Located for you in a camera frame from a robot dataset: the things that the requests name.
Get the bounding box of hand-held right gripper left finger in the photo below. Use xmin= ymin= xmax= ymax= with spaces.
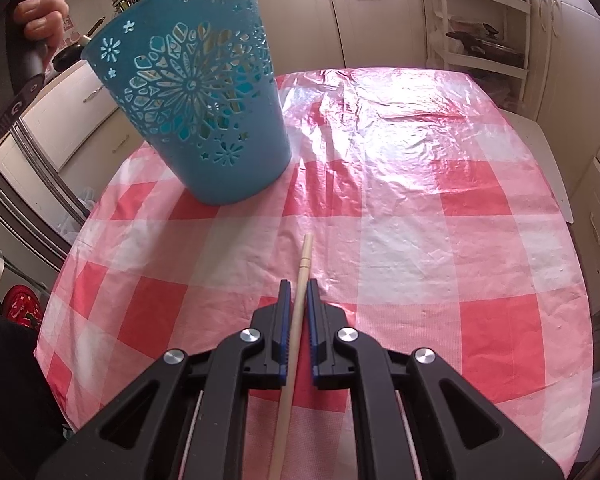
xmin=35 ymin=279 xmax=294 ymax=480

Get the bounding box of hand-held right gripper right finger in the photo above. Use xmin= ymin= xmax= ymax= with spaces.
xmin=305 ymin=281 xmax=564 ymax=480

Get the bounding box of pale wooden chopstick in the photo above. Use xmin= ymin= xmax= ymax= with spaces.
xmin=267 ymin=233 xmax=315 ymax=480

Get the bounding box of blue perforated plastic basket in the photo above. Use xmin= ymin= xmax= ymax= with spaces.
xmin=80 ymin=0 xmax=293 ymax=207

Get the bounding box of person's left hand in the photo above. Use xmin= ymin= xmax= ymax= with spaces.
xmin=11 ymin=0 xmax=72 ymax=54

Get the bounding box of black frying pan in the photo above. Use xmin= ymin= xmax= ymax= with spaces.
xmin=52 ymin=17 xmax=106 ymax=73

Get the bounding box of cream cabinet with wide drawers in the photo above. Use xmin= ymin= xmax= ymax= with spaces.
xmin=0 ymin=62 xmax=153 ymax=196

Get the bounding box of white plastic bag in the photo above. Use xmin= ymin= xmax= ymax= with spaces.
xmin=60 ymin=185 xmax=101 ymax=243

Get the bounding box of pink checkered plastic tablecloth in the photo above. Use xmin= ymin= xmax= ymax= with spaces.
xmin=34 ymin=66 xmax=595 ymax=480

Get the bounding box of red floral cloth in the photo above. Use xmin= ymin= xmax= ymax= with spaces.
xmin=2 ymin=284 xmax=43 ymax=328

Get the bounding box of white board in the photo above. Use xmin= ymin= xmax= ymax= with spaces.
xmin=507 ymin=112 xmax=576 ymax=226

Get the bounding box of cream sink cabinet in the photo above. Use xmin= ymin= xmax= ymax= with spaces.
xmin=252 ymin=0 xmax=431 ymax=76

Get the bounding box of metal pan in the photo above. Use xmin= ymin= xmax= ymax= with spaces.
xmin=445 ymin=22 xmax=526 ymax=68

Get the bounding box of white storage trolley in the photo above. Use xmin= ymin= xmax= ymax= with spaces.
xmin=420 ymin=0 xmax=533 ymax=93

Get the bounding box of cream cabinet with panelled drawers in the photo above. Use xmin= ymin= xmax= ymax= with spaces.
xmin=525 ymin=0 xmax=600 ymax=316

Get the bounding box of dark sliding door frame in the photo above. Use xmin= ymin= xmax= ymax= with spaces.
xmin=0 ymin=125 xmax=88 ymax=273

